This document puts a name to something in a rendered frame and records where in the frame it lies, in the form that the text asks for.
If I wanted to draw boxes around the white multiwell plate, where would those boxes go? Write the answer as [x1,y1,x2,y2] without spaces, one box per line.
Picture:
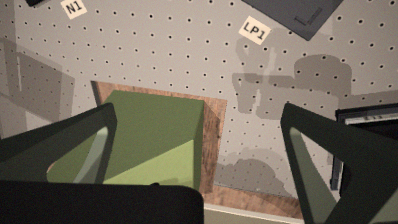
[337,113,398,192]

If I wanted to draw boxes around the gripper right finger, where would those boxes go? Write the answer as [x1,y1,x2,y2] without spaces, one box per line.
[280,103,398,224]

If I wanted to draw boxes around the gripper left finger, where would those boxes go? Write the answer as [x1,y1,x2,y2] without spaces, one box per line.
[0,103,117,184]

